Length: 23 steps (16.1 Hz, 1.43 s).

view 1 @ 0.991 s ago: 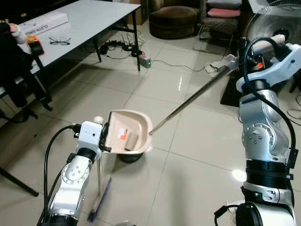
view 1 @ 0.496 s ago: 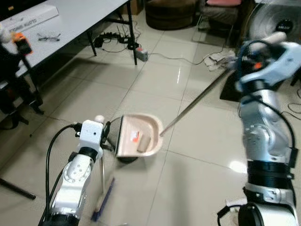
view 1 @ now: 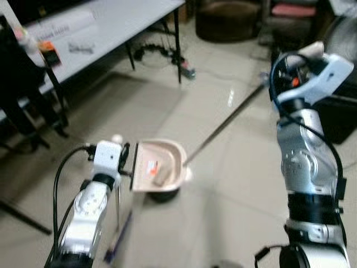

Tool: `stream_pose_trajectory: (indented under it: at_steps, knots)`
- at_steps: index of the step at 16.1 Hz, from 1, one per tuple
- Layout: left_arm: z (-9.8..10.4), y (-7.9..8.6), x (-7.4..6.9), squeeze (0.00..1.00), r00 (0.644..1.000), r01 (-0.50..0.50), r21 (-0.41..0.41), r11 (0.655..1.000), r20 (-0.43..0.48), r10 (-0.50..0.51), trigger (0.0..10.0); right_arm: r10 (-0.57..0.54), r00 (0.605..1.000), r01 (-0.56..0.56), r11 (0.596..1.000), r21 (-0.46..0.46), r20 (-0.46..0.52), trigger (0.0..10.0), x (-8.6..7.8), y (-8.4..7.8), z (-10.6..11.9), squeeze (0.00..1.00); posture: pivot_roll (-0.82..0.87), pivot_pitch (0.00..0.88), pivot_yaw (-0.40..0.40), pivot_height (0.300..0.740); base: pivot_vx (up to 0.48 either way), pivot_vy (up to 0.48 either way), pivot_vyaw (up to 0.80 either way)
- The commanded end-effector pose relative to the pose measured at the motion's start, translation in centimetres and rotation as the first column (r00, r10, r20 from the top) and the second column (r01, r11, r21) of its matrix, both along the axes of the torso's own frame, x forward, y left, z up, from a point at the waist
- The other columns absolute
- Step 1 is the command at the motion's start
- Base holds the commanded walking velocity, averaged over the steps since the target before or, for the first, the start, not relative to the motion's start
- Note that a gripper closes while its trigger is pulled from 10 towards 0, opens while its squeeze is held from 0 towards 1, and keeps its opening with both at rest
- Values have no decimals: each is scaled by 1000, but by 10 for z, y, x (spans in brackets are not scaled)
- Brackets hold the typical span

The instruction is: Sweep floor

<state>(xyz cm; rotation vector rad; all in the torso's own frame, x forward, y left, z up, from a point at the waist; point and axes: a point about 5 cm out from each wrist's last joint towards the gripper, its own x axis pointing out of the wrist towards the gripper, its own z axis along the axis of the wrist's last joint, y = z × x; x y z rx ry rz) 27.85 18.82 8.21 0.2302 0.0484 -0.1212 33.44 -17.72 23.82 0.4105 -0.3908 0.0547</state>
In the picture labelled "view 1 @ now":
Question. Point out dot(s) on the purple broom with silver stick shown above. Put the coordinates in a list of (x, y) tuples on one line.
[(118, 206)]

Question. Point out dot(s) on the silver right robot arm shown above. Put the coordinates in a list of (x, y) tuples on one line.
[(307, 167)]

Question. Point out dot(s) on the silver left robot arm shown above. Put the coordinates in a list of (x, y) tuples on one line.
[(89, 209)]

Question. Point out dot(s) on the grey round floor fan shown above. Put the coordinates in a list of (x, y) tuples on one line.
[(343, 42)]

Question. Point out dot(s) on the orange and white wrapper scrap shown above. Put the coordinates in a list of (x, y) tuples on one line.
[(151, 166)]

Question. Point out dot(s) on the chair with red cushion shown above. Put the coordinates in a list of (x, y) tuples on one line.
[(293, 10)]

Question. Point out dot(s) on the black box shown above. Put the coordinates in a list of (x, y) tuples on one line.
[(337, 120)]

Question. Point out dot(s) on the round dark brown ottoman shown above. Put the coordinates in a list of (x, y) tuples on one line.
[(226, 22)]

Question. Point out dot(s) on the black stand leg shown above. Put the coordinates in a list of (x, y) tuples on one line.
[(25, 216)]

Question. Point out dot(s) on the orange and black device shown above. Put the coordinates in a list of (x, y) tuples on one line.
[(50, 54)]

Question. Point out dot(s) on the black chair with dark clothes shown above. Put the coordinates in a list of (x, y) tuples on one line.
[(19, 84)]

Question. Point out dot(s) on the white folding table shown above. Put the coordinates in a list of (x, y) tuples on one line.
[(122, 22)]

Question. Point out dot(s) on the white rolled paper sheet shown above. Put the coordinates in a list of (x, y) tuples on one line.
[(61, 25)]

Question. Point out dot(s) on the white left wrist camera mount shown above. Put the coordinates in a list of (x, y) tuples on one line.
[(107, 156)]

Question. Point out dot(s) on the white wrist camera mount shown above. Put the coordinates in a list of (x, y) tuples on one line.
[(329, 72), (107, 156)]

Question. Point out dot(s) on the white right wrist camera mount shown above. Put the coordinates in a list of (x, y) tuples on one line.
[(329, 72)]

